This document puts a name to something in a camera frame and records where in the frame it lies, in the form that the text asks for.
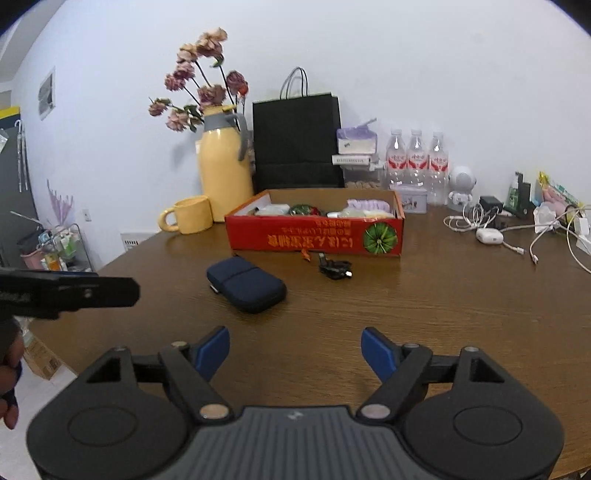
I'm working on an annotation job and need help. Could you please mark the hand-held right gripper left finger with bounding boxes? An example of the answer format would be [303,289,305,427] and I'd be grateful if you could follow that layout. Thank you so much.
[85,325,234,424]

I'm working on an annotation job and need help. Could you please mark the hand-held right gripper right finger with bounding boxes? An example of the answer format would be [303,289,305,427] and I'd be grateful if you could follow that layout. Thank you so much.
[358,327,506,424]

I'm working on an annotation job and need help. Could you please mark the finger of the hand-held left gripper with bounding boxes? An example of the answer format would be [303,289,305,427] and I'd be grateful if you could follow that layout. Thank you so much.
[0,268,99,278]
[58,276,141,311]

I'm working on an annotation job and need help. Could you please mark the navy zip pouch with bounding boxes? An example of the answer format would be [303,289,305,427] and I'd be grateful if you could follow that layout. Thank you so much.
[206,257,288,315]

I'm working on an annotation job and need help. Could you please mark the red cardboard box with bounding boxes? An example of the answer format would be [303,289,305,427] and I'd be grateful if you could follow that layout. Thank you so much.
[225,188,406,260]

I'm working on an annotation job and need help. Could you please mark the purple fluffy headband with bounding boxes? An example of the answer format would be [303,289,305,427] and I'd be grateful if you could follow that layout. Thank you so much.
[346,198,391,214]

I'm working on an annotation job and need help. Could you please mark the person's left hand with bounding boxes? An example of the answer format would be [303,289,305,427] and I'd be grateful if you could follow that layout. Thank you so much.
[0,318,25,431]

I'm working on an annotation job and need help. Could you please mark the brown cardboard carton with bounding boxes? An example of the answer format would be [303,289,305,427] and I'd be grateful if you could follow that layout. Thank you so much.
[21,330,65,381]

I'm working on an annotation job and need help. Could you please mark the dark cabinet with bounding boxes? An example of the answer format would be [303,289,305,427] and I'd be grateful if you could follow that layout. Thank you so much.
[0,106,40,269]

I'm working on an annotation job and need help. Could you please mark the yellow mug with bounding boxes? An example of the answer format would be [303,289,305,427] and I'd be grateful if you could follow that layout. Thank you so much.
[158,195,214,234]

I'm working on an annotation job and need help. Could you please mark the silver tin box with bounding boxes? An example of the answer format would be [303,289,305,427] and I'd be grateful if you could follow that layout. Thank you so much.
[390,185,428,214]

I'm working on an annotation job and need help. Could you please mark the yellow thermos jug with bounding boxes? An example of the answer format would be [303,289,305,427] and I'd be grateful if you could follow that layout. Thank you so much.
[196,105,256,222]

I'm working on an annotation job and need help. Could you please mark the clear lidded food container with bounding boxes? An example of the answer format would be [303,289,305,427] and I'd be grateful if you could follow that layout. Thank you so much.
[344,164,387,190]

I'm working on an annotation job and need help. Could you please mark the white robot figurine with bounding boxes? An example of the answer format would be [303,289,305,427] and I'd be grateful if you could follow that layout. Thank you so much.
[447,165,478,207]

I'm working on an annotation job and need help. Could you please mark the purple tissue pack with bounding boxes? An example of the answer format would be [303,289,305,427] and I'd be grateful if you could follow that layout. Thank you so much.
[336,117,378,155]

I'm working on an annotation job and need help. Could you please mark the crumpled white tissue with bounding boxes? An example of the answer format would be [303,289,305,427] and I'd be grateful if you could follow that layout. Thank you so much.
[533,203,562,234]

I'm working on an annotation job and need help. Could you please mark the dried pink flowers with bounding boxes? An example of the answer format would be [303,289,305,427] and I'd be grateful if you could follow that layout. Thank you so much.
[148,28,250,132]

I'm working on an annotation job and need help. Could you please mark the black paper bag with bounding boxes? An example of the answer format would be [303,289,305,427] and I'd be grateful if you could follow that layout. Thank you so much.
[252,67,346,192]

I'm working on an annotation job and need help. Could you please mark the white charger block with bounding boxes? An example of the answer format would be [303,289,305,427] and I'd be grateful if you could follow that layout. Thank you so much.
[573,217,591,254]

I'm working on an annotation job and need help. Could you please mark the yellow snack packet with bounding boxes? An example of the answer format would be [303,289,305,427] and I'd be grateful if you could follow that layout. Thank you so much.
[536,171,580,208]

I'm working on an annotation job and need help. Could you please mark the wire storage cart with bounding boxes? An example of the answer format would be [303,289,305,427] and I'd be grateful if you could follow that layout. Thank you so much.
[9,222,96,274]

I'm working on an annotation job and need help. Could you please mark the white coiled cable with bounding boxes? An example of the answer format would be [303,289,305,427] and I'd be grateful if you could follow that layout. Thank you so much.
[443,203,485,232]

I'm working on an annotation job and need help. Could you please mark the wall vent panel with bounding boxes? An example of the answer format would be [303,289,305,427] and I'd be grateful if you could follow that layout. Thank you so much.
[38,67,57,121]

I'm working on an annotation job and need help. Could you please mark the white charging cable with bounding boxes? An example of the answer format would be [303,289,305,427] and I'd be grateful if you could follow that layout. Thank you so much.
[501,208,591,276]

